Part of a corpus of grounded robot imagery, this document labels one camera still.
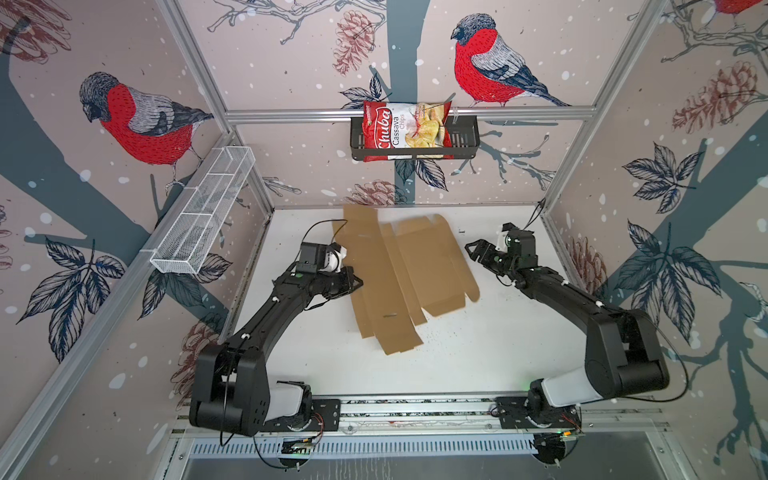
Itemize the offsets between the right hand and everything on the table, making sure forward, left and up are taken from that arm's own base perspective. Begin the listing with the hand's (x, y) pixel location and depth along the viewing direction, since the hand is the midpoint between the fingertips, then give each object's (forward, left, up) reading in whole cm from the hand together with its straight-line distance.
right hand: (470, 248), depth 91 cm
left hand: (-12, +32, +1) cm, 34 cm away
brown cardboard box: (-2, +20, -9) cm, 22 cm away
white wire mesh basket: (-14, +74, +18) cm, 77 cm away
